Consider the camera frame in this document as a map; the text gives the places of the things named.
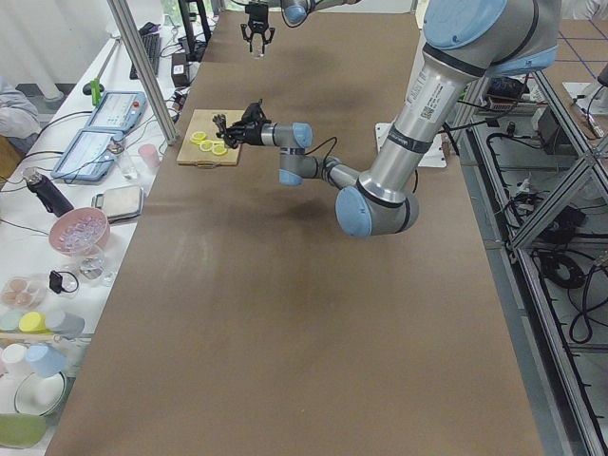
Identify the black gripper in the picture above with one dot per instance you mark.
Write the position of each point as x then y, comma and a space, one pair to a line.
256, 25
252, 133

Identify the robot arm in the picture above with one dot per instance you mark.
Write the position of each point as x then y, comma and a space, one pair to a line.
295, 12
465, 41

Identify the pink cup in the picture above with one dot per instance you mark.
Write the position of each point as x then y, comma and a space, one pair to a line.
150, 155

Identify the grey cup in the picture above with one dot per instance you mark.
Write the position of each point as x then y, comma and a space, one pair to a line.
65, 323

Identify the yellow cup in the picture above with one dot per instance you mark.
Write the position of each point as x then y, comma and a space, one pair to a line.
33, 322

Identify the light blue cup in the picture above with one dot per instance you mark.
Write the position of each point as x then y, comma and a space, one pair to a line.
45, 360

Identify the lower lemon slice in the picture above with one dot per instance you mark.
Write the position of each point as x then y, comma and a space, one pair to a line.
219, 150

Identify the lemon slice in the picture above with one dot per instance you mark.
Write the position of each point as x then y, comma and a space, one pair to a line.
219, 150
198, 137
206, 146

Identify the middle lemon slice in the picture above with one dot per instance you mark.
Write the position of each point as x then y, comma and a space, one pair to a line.
206, 146

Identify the upper lemon slice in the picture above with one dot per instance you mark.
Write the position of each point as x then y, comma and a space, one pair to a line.
198, 137

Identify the bamboo cutting board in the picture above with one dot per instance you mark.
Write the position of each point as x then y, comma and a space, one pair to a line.
201, 120

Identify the yellow plastic knife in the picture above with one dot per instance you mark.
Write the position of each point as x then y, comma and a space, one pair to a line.
198, 142

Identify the black keyboard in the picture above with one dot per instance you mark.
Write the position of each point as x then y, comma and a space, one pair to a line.
151, 44

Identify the upper teach pendant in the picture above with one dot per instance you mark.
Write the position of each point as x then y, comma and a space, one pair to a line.
117, 110

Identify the teach pendant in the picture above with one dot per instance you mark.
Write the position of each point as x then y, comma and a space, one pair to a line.
89, 156
117, 110

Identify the metal tray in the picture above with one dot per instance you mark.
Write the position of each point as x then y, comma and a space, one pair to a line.
120, 204

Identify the lower teach pendant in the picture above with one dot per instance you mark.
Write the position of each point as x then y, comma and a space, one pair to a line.
89, 156

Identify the pink bowl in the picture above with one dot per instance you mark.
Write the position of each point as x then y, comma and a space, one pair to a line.
78, 230

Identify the black water bottle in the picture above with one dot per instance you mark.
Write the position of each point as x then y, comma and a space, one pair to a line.
47, 192

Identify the clear wine glass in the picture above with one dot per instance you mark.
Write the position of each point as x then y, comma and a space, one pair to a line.
92, 265

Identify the egg tray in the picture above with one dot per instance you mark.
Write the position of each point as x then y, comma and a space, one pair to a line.
22, 293

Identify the white plate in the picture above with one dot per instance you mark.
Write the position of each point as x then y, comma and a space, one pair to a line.
40, 396

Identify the green bowl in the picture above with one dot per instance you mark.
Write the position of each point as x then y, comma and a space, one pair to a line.
22, 430

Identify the aluminium frame post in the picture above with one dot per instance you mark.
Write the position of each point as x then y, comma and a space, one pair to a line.
134, 46

